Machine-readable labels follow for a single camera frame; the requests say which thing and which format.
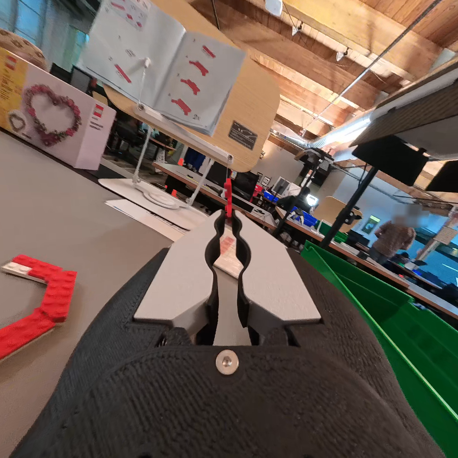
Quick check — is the lego set box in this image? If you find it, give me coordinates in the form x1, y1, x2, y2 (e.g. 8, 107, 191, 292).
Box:
0, 47, 117, 171

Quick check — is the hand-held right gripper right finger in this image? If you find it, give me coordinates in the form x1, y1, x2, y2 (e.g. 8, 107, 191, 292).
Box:
231, 210, 322, 329

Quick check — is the white printed paper sheet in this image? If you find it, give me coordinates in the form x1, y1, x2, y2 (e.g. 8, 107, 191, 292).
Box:
105, 198, 247, 280

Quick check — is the black light stand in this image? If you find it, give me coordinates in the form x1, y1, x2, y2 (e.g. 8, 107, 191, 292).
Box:
320, 59, 458, 249

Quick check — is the brown patterned bag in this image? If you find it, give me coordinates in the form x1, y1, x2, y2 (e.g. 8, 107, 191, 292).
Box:
0, 29, 49, 70

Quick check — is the lego instruction booklet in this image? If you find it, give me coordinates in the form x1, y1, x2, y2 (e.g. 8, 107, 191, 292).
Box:
77, 0, 247, 137

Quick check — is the green plastic bin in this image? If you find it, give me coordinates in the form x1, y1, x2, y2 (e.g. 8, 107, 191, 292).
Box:
300, 240, 458, 458
317, 222, 348, 245

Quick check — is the silver ventilation duct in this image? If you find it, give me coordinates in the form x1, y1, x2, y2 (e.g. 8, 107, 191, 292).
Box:
308, 111, 380, 151

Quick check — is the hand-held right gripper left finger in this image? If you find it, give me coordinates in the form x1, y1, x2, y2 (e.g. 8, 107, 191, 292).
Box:
133, 210, 223, 338

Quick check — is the red lego plate assembly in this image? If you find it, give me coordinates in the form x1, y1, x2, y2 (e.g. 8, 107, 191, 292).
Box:
0, 254, 78, 360

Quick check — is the black camera tripod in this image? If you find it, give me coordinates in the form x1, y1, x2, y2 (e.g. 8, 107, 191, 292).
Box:
295, 148, 333, 233

